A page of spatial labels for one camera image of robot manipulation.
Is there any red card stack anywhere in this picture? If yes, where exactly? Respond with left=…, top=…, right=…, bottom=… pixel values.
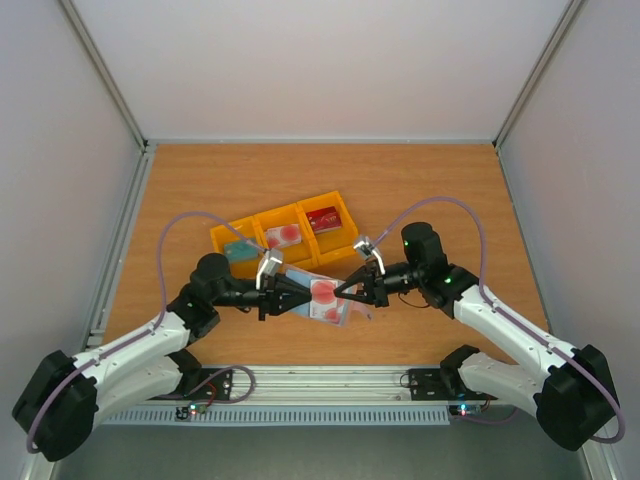
left=306, top=206, right=342, bottom=234

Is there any grey slotted cable duct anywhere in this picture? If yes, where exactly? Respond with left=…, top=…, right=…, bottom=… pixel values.
left=106, top=405, right=450, bottom=428

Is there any small circuit board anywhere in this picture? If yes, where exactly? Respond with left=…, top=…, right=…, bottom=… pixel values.
left=175, top=404, right=208, bottom=421
left=449, top=403, right=485, bottom=417

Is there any teal VIP card stack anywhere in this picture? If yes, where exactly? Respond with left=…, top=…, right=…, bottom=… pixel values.
left=223, top=241, right=259, bottom=264

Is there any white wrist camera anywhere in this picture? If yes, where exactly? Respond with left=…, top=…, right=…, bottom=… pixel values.
left=352, top=235, right=386, bottom=275
left=255, top=249, right=284, bottom=290

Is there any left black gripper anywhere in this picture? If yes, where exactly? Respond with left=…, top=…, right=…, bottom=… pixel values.
left=213, top=272, right=312, bottom=321

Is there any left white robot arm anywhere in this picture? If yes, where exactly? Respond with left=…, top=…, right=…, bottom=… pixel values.
left=12, top=253, right=311, bottom=462

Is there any right small circuit board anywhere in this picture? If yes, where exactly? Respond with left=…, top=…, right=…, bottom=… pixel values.
left=449, top=403, right=485, bottom=417

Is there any pink circle card stack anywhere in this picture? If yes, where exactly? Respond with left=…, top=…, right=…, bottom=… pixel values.
left=265, top=223, right=302, bottom=249

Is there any pink leather card holder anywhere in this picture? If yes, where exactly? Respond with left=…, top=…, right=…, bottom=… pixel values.
left=285, top=267, right=374, bottom=327

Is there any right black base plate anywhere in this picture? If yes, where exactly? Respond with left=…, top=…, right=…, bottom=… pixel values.
left=401, top=368, right=494, bottom=402

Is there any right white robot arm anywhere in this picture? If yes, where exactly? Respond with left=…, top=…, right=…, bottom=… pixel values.
left=334, top=222, right=625, bottom=451

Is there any pink-circle card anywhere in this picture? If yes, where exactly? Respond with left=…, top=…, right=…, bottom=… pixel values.
left=323, top=305, right=348, bottom=326
left=309, top=279, right=339, bottom=320

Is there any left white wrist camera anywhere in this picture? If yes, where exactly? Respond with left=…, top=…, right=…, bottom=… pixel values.
left=255, top=249, right=284, bottom=290

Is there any left small circuit board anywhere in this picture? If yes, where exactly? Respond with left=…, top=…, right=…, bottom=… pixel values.
left=175, top=404, right=208, bottom=421

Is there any yellow three-compartment bin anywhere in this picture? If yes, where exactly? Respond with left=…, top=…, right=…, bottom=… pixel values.
left=210, top=191, right=359, bottom=277

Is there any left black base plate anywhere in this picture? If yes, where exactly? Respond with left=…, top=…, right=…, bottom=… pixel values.
left=153, top=368, right=234, bottom=402

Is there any aluminium front rail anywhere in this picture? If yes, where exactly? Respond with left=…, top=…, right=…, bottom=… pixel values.
left=119, top=363, right=551, bottom=406

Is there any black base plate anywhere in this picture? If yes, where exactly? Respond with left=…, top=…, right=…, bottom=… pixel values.
left=401, top=368, right=494, bottom=402
left=153, top=368, right=234, bottom=402

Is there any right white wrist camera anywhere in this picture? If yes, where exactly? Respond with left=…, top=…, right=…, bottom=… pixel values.
left=352, top=235, right=386, bottom=275

